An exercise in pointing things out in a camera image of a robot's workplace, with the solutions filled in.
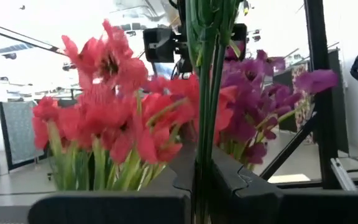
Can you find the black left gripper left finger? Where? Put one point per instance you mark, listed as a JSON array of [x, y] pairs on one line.
[[110, 208]]

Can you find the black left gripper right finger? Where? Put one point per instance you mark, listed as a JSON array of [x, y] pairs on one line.
[[291, 208]]

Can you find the red poppy flower bunch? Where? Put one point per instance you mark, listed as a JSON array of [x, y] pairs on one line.
[[107, 65]]

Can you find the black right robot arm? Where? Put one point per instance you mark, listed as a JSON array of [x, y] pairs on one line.
[[182, 18]]

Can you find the silver aluminium extrusion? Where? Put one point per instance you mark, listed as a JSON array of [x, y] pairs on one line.
[[343, 174]]

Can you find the grey patterned panel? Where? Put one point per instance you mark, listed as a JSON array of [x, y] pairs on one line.
[[20, 133]]

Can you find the black table frame rail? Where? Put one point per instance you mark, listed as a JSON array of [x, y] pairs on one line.
[[306, 184]]

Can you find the black diagonal frame brace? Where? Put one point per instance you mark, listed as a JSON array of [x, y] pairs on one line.
[[291, 149]]

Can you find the black frame bar with lights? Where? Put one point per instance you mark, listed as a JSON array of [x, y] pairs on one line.
[[17, 36]]

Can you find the black frame post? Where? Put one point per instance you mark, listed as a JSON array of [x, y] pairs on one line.
[[317, 46]]

